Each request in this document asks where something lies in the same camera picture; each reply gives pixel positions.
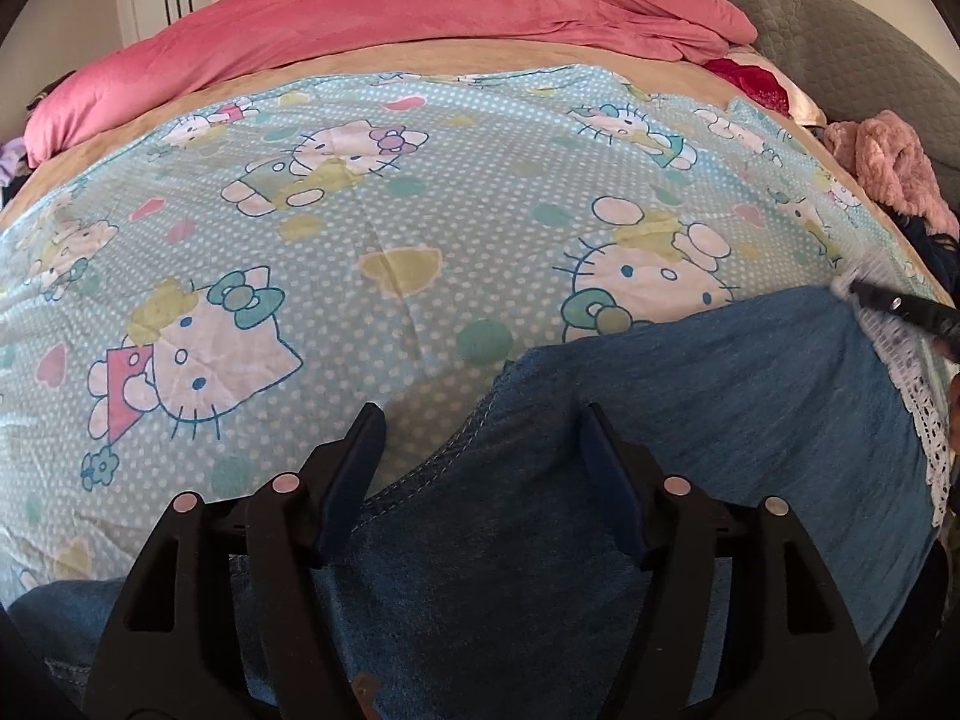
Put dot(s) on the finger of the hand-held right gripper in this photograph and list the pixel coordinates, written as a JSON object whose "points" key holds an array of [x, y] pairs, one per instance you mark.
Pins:
{"points": [[900, 306]]}

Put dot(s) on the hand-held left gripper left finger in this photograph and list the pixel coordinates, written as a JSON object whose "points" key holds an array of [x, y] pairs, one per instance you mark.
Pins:
{"points": [[352, 480]]}

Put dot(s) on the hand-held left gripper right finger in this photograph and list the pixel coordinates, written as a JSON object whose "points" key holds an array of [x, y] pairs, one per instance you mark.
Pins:
{"points": [[607, 487]]}

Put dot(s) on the blue denim pants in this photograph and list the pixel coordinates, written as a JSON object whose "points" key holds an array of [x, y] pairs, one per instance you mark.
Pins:
{"points": [[712, 405]]}

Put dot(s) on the dark cloth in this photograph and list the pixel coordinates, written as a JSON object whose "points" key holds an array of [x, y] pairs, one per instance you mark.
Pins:
{"points": [[937, 247]]}

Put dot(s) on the pink fluffy cloth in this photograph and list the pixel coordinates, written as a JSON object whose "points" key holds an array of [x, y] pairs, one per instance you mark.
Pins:
{"points": [[892, 157]]}

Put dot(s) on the cream satin blanket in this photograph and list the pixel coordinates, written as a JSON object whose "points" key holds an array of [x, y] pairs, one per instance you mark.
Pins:
{"points": [[806, 101]]}

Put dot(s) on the red cloth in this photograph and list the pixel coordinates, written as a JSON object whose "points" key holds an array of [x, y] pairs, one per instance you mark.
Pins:
{"points": [[750, 79]]}

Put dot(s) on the cartoon cat printed bed sheet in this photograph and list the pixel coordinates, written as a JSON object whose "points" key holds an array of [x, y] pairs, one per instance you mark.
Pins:
{"points": [[375, 202]]}

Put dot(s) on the grey quilted headboard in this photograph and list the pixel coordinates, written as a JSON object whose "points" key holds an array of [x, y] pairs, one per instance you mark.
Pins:
{"points": [[825, 15]]}

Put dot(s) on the pink duvet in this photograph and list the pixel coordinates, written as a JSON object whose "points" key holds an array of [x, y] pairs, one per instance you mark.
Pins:
{"points": [[375, 22]]}

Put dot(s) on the lilac cloth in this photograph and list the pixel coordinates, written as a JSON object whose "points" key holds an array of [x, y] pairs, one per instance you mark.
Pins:
{"points": [[11, 157]]}

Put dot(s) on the dark patterned bag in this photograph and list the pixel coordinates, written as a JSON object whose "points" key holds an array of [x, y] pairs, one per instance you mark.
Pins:
{"points": [[52, 90]]}

